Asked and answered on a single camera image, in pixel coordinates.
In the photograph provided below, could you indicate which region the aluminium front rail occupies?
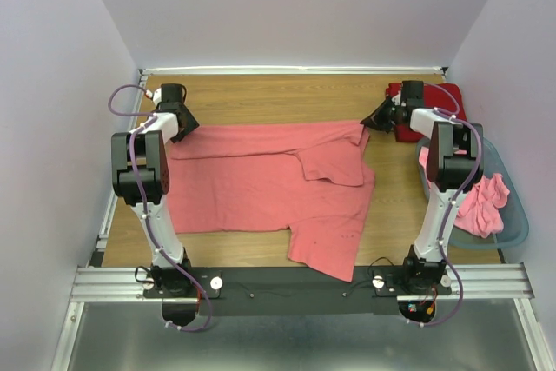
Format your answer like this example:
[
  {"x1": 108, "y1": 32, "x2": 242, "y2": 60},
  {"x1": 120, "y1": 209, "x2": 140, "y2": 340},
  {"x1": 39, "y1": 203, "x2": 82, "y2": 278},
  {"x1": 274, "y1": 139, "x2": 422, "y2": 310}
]
[{"x1": 69, "y1": 264, "x2": 534, "y2": 303}]

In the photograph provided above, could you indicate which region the folded red t-shirt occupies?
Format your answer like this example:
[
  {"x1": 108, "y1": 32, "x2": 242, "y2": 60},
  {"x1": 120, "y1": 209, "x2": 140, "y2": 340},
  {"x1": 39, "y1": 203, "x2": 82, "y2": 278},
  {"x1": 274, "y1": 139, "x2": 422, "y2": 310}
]
[{"x1": 394, "y1": 83, "x2": 467, "y2": 143}]

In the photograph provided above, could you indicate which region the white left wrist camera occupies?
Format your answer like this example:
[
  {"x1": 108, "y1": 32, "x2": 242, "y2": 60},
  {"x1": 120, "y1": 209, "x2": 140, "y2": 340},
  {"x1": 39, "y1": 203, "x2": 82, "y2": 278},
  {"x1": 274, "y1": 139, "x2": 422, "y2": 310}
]
[{"x1": 145, "y1": 88, "x2": 162, "y2": 106}]

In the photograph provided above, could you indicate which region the light pink t-shirt in basket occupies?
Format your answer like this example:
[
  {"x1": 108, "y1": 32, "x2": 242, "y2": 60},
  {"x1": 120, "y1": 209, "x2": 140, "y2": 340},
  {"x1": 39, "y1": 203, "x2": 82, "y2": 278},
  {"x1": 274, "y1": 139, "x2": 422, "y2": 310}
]
[{"x1": 417, "y1": 147, "x2": 512, "y2": 240}]

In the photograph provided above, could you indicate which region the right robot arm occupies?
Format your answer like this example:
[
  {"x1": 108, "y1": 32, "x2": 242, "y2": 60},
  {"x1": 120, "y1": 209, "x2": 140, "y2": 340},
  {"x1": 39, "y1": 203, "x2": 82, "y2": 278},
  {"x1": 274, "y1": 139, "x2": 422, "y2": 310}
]
[{"x1": 361, "y1": 80, "x2": 484, "y2": 296}]

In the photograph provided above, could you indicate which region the aluminium back rail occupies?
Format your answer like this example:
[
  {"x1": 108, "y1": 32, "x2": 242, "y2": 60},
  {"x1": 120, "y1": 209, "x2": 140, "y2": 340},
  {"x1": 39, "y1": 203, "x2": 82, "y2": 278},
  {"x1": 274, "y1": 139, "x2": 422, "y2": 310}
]
[{"x1": 141, "y1": 65, "x2": 444, "y2": 76}]

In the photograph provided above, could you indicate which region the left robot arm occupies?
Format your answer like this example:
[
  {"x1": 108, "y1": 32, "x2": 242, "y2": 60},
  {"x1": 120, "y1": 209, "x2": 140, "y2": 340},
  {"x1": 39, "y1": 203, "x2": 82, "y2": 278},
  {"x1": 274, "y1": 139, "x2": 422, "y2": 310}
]
[{"x1": 108, "y1": 83, "x2": 202, "y2": 297}]

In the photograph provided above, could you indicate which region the salmon pink t-shirt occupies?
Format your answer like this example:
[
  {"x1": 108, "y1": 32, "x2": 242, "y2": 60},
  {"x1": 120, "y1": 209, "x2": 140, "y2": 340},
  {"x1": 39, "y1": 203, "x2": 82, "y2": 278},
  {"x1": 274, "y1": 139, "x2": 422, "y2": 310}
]
[{"x1": 167, "y1": 121, "x2": 375, "y2": 282}]

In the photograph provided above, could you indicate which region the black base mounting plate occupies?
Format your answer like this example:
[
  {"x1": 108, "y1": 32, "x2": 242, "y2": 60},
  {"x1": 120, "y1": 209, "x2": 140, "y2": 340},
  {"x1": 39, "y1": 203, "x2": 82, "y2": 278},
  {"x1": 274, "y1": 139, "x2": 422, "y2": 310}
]
[{"x1": 135, "y1": 263, "x2": 452, "y2": 321}]

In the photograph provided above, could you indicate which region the aluminium rail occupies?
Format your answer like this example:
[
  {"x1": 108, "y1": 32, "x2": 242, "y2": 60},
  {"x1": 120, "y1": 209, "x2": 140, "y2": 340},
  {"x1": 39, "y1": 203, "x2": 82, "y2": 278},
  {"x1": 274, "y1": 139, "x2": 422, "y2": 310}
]
[
  {"x1": 69, "y1": 264, "x2": 534, "y2": 303},
  {"x1": 141, "y1": 65, "x2": 444, "y2": 76}
]

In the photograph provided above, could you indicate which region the blue plastic basket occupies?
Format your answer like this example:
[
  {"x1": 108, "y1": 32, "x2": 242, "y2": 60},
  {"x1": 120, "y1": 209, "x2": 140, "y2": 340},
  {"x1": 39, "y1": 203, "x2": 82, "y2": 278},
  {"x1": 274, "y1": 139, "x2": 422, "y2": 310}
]
[{"x1": 415, "y1": 138, "x2": 529, "y2": 260}]

